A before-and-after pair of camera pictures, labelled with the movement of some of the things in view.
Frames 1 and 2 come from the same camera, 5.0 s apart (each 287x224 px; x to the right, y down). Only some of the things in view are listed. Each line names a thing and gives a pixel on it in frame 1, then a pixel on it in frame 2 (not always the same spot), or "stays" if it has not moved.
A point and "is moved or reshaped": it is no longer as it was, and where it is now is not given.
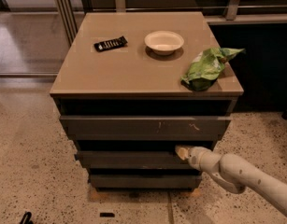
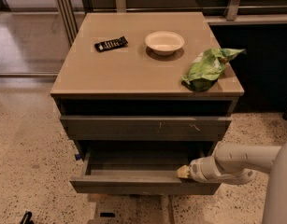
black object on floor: x=25 y=219 stays
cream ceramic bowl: x=164 y=42 stays
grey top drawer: x=146 y=128 stays
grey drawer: x=131 y=160 is moved or reshaped
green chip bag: x=206 y=66 stays
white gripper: x=197 y=158 to x=200 y=169
